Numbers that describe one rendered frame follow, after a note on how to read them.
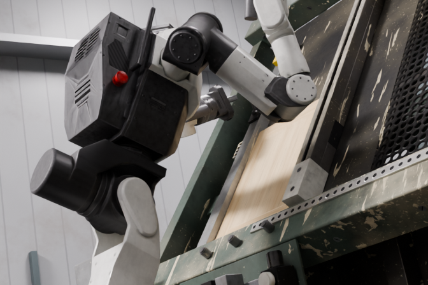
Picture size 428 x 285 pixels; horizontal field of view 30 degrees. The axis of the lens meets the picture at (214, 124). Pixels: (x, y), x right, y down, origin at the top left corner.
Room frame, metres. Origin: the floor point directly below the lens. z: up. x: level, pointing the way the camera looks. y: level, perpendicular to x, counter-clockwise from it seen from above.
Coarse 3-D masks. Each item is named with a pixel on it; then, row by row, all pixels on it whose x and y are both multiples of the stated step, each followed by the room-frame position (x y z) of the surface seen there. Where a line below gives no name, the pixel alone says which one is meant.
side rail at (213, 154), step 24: (264, 48) 2.90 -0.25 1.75; (240, 96) 2.79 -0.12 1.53; (240, 120) 2.77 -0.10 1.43; (216, 144) 2.68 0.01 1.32; (216, 168) 2.67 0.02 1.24; (192, 192) 2.59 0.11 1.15; (216, 192) 2.66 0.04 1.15; (192, 216) 2.58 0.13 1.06; (168, 240) 2.51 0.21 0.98; (192, 240) 2.57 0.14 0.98
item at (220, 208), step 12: (276, 72) 2.61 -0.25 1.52; (264, 120) 2.52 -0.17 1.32; (252, 132) 2.48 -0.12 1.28; (252, 144) 2.47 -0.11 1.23; (240, 156) 2.45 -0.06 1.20; (240, 168) 2.42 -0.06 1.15; (228, 180) 2.42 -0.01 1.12; (228, 192) 2.38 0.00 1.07; (216, 204) 2.39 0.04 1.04; (228, 204) 2.37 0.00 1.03; (216, 216) 2.34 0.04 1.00; (204, 228) 2.36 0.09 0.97; (216, 228) 2.33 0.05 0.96; (204, 240) 2.32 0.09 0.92
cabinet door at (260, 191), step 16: (304, 112) 2.31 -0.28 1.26; (272, 128) 2.43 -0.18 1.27; (288, 128) 2.34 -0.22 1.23; (304, 128) 2.25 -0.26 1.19; (256, 144) 2.46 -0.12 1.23; (272, 144) 2.37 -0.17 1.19; (288, 144) 2.28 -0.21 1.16; (256, 160) 2.39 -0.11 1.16; (272, 160) 2.31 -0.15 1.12; (288, 160) 2.22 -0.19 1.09; (256, 176) 2.34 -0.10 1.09; (272, 176) 2.25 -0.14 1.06; (288, 176) 2.17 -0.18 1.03; (240, 192) 2.36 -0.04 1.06; (256, 192) 2.28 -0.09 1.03; (272, 192) 2.20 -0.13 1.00; (240, 208) 2.30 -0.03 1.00; (256, 208) 2.22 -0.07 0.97; (272, 208) 2.15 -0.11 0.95; (224, 224) 2.32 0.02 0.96; (240, 224) 2.24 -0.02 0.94
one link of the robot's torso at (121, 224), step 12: (108, 180) 1.75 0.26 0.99; (120, 180) 1.77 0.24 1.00; (108, 192) 1.74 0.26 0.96; (108, 204) 1.75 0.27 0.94; (84, 216) 1.78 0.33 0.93; (96, 216) 1.77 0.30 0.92; (108, 216) 1.77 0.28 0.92; (120, 216) 1.77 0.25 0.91; (96, 228) 1.85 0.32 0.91; (108, 228) 1.83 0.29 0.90; (120, 228) 1.82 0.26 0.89
